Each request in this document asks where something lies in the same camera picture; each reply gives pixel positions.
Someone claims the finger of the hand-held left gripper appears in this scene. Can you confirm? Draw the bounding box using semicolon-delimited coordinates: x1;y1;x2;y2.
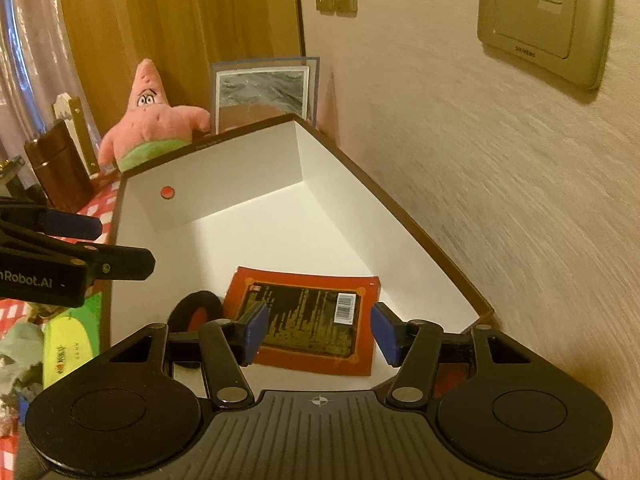
0;220;156;281
0;197;103;241

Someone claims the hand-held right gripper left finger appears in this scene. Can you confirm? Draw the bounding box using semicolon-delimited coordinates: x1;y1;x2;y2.
107;301;271;407

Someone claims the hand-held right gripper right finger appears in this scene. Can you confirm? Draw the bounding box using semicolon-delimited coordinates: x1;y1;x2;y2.
371;302;533;405

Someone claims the white cardboard box brown rim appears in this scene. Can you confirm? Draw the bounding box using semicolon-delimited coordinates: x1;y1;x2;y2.
100;114;496;391

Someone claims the brown cylindrical canister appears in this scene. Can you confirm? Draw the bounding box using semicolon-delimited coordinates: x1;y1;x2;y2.
24;120;96;213

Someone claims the red and black printed packet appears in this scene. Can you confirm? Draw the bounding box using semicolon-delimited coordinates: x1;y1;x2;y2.
222;266;383;377

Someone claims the grey-green cloth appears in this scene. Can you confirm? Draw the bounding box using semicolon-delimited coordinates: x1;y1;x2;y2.
0;322;46;396

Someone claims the yellow-green packet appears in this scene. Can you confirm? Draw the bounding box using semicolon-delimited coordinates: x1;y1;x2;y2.
42;292;103;391

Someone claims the black round earmuff pad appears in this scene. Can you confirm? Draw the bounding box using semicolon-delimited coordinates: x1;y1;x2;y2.
167;290;226;333

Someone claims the pink starfish plush toy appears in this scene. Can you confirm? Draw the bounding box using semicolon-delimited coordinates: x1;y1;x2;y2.
97;58;212;172

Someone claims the sheer patterned curtain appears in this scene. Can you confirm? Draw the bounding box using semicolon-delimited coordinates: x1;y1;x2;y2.
0;0;101;161

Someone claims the framed picture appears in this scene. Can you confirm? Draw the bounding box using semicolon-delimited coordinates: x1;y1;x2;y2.
209;56;321;136

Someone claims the brown wooden panel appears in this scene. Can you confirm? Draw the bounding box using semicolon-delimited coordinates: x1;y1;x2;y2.
57;0;307;136

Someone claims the large gold wall socket plate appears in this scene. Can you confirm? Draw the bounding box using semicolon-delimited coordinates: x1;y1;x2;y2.
477;0;616;92

